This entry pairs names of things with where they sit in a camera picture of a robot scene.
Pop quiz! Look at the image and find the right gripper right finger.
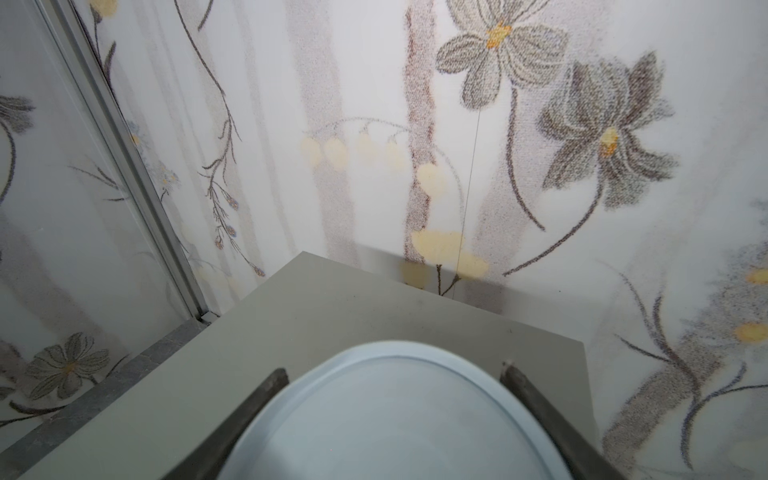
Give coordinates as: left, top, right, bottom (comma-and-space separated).
500, 363, 625, 480

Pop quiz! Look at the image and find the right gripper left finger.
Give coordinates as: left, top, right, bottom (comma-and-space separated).
163, 368, 290, 480

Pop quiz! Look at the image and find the orange labelled can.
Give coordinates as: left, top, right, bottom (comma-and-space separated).
220, 341, 570, 479

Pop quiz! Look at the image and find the grey metal cabinet box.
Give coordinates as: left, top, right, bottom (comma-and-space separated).
4, 253, 597, 479

